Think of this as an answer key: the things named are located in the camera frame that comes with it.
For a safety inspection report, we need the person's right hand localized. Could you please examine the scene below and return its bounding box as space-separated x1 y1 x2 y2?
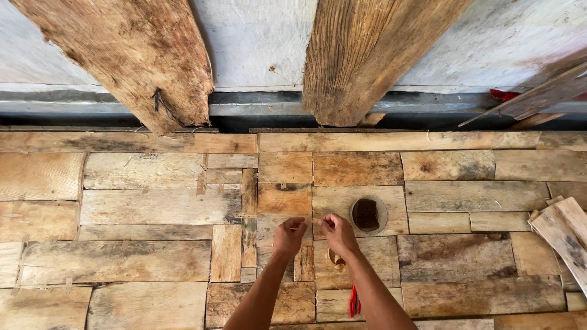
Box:
318 213 361 259

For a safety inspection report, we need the person's left hand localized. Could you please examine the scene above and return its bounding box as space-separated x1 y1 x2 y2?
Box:
272 217 309 260

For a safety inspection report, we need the thin wood sliver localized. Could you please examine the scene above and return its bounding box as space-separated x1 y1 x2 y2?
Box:
289 218 324 231

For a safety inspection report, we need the dark brown block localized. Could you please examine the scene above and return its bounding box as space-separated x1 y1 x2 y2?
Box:
352 199 381 232

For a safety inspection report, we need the tan twine roll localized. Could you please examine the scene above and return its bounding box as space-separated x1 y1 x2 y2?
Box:
326 247 347 272

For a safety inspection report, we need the small wood offcut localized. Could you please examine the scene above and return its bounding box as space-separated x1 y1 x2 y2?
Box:
357 113 387 128

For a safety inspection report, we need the narrow weathered wood beam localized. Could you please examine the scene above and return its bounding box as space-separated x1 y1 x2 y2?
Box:
302 0 474 128

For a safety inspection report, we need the red plastic object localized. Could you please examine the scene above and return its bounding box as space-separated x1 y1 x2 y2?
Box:
489 88 522 103

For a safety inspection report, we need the long wood offcut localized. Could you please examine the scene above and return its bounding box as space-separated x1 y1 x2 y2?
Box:
508 113 568 131

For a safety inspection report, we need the stack of pale wood planks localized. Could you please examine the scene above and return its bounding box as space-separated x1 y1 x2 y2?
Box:
527 196 587 299

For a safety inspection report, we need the wide weathered wood beam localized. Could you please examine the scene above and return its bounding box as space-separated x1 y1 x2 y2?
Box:
9 0 215 136

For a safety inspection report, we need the grey wood slat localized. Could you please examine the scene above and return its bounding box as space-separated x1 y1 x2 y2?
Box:
458 60 587 128

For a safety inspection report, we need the grey round ring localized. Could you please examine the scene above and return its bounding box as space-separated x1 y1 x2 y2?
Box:
349 195 389 236

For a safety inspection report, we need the red handled tool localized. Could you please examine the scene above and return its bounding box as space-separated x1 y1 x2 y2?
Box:
349 284 362 319

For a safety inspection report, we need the grey metal rail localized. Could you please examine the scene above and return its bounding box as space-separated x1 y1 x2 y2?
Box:
0 89 587 116

